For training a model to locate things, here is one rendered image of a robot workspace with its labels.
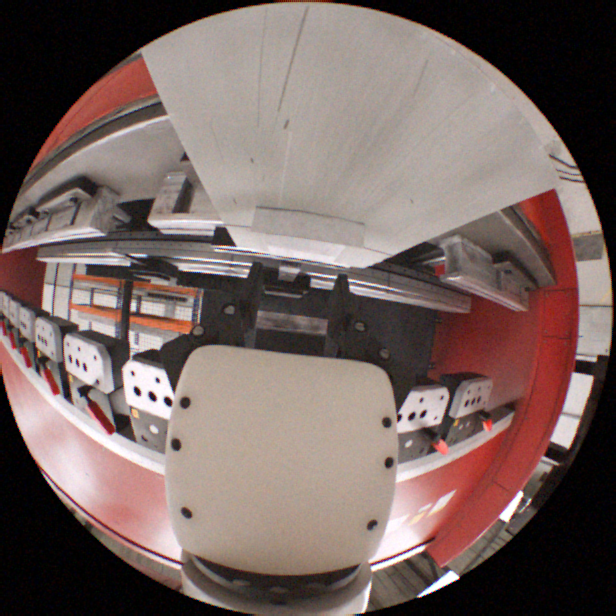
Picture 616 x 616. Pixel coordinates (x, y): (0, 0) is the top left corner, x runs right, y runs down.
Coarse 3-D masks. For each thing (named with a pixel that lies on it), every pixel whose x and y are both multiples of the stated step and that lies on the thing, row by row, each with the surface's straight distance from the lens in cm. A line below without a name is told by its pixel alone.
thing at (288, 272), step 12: (288, 264) 32; (300, 264) 32; (264, 276) 47; (276, 276) 47; (288, 276) 41; (300, 276) 47; (264, 288) 48; (276, 288) 47; (288, 288) 47; (300, 288) 47
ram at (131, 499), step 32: (0, 352) 153; (32, 384) 86; (32, 416) 107; (64, 416) 65; (512, 416) 94; (32, 448) 160; (64, 448) 83; (96, 448) 57; (128, 448) 45; (448, 448) 54; (480, 448) 76; (64, 480) 123; (96, 480) 76; (128, 480) 56; (160, 480) 47; (416, 480) 54; (448, 480) 71; (480, 480) 109; (96, 512) 119; (128, 512) 79; (160, 512) 62; (416, 512) 75; (448, 512) 108; (160, 544) 96; (384, 544) 91; (416, 544) 128
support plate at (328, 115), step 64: (192, 64) 9; (256, 64) 8; (320, 64) 8; (384, 64) 8; (448, 64) 8; (192, 128) 11; (256, 128) 10; (320, 128) 9; (384, 128) 9; (448, 128) 10; (512, 128) 10; (256, 192) 14; (320, 192) 13; (384, 192) 13; (448, 192) 13; (512, 192) 13; (384, 256) 23
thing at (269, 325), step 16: (272, 320) 28; (288, 320) 28; (304, 320) 28; (320, 320) 28; (256, 336) 27; (272, 336) 27; (288, 336) 27; (304, 336) 27; (320, 336) 28; (288, 352) 27; (304, 352) 28; (320, 352) 28
